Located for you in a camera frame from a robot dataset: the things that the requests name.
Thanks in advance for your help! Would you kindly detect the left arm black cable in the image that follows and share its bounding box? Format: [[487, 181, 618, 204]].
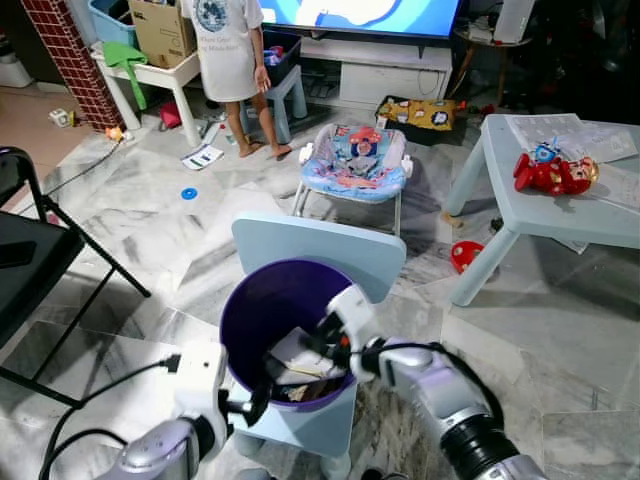
[[38, 352, 183, 480]]

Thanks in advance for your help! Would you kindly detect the pink plastic toy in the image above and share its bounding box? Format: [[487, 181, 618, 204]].
[[157, 100, 184, 132]]

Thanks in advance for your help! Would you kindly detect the white printed paper sheet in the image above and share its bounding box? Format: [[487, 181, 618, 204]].
[[575, 120, 640, 166], [590, 160, 640, 211], [505, 113, 591, 163]]

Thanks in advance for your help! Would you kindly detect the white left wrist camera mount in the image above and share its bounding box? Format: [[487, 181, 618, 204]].
[[174, 340, 230, 441]]

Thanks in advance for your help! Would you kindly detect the white side table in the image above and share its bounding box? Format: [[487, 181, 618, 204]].
[[93, 48, 204, 147]]

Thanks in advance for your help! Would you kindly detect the pale blue plastic stool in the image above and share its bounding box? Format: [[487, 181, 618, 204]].
[[240, 62, 309, 147]]

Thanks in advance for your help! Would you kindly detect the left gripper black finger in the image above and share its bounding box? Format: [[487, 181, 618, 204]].
[[246, 380, 274, 428]]

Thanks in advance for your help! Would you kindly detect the brown cardboard box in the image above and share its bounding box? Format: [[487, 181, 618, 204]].
[[128, 0, 199, 69]]

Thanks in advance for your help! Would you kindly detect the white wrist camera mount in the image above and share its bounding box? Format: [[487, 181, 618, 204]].
[[174, 340, 230, 441], [325, 284, 382, 359]]

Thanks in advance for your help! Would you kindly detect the green plastic dustpan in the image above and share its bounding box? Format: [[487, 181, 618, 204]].
[[102, 40, 150, 111]]

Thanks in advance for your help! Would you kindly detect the red brick pattern panel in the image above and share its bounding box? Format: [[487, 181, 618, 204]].
[[22, 0, 126, 133]]

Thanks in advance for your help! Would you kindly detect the black folding chair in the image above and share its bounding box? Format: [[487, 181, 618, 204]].
[[0, 147, 153, 409]]

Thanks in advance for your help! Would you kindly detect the child in long white shirt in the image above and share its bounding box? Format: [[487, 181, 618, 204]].
[[180, 0, 294, 161]]

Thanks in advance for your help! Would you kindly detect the white device box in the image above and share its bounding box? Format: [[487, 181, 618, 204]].
[[493, 0, 536, 46]]

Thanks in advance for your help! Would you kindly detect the small white toy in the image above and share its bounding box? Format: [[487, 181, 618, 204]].
[[48, 107, 77, 129]]

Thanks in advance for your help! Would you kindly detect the dark round side table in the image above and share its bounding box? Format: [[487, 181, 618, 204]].
[[452, 20, 536, 113]]

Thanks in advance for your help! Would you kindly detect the white television stand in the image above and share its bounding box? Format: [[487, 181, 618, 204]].
[[298, 36, 453, 107]]

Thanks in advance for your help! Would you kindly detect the blue baby bouncer seat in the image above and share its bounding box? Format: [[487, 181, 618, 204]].
[[293, 123, 414, 237]]

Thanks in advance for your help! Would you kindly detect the pale blue plastic chair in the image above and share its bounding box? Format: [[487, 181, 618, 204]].
[[230, 210, 409, 479]]

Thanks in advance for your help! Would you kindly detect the flat screen television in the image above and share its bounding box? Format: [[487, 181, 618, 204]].
[[258, 0, 464, 41]]

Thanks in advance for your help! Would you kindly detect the purple rubbish bin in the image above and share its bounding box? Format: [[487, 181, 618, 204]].
[[219, 258, 364, 407]]

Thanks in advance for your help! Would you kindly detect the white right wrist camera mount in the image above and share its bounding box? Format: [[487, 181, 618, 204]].
[[325, 284, 382, 359]]

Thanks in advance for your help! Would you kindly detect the blue plastic crate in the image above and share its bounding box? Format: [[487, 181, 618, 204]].
[[88, 0, 137, 49]]

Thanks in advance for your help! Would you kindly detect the white plastic container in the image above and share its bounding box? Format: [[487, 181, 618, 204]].
[[0, 50, 36, 91]]

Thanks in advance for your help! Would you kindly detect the small white plastic table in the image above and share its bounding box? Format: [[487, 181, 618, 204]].
[[443, 113, 640, 307]]

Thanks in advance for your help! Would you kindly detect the red toy figure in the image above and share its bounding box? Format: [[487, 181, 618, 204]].
[[513, 143, 600, 198]]

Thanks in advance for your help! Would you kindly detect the printed paper booklet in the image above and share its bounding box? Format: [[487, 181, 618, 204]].
[[180, 143, 225, 171]]

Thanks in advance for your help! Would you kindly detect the yellow toy box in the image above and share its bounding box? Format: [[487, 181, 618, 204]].
[[375, 95, 463, 134]]

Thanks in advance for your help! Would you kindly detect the dark storage basket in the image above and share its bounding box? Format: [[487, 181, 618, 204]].
[[262, 30, 303, 81]]

